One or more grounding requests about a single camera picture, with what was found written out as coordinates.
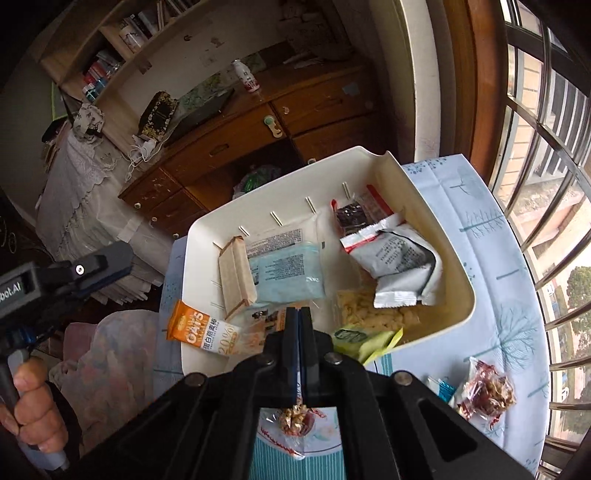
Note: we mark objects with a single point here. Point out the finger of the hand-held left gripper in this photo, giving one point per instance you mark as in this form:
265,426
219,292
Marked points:
92,265

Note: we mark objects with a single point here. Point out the wooden window frame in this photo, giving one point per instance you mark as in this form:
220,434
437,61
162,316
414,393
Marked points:
480,92

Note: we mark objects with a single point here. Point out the wooden desk with drawers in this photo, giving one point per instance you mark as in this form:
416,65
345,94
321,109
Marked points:
221,138

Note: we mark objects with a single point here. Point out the floral blanket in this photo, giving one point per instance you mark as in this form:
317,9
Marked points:
120,369

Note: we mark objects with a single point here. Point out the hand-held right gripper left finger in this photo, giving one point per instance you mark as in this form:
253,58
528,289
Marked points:
288,350

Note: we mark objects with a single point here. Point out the light blue white packet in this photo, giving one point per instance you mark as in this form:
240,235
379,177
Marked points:
286,272

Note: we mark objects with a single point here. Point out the white knitted cloth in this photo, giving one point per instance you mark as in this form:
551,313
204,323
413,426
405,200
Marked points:
314,32

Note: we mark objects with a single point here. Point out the white lace cover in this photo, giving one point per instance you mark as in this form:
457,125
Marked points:
78,194

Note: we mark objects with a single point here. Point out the wooden bookshelf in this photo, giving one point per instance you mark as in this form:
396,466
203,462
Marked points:
138,60

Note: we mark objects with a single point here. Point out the orange cracker clear packet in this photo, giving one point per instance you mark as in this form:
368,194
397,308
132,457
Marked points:
258,330

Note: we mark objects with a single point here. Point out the pink white bottle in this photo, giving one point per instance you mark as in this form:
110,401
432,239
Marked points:
247,76

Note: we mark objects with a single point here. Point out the rice crisp green-edged packet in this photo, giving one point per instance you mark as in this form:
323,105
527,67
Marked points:
369,316

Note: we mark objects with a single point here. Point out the red nut candy packet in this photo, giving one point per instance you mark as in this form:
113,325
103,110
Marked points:
487,392

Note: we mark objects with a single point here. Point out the tree print tablecloth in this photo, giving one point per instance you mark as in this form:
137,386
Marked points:
480,277

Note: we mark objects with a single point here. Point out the clear nut candy packet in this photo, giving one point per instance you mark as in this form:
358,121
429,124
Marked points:
293,417

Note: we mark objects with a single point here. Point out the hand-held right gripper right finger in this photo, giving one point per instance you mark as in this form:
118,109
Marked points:
307,355

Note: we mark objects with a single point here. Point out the window with metal grille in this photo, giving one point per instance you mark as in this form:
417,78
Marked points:
511,69

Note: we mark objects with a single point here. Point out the dark snack red packet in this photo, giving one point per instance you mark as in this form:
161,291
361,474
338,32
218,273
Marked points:
351,212

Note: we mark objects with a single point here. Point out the person's left hand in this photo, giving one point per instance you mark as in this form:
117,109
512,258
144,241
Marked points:
37,406

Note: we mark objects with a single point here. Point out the silver red-edged packet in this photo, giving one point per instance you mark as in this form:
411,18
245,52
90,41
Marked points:
397,263

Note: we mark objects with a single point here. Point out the dark floral box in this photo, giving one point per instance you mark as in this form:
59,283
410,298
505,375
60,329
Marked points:
157,115

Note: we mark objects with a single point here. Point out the green plastic bag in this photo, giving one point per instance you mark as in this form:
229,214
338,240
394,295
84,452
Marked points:
256,177

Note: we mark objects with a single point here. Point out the beige wafer packet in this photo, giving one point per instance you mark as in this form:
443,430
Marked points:
238,277

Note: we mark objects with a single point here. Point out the green floral flat box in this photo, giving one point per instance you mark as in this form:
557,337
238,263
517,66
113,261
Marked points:
203,97

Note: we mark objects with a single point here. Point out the white plastic basket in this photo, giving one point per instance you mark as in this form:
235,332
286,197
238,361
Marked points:
286,184

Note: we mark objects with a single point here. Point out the small blue white candy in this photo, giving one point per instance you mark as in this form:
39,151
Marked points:
441,388

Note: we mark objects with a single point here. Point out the orange white oat bar packet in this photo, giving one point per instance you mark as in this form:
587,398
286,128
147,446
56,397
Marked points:
198,330

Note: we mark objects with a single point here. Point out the floral cloth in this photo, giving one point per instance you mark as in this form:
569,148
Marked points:
87,120

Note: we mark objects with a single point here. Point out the green white drawer lock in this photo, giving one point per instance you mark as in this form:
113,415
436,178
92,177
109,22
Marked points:
272,125

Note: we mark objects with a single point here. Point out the white ribbed panel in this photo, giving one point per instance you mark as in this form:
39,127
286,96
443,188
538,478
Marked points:
131,281

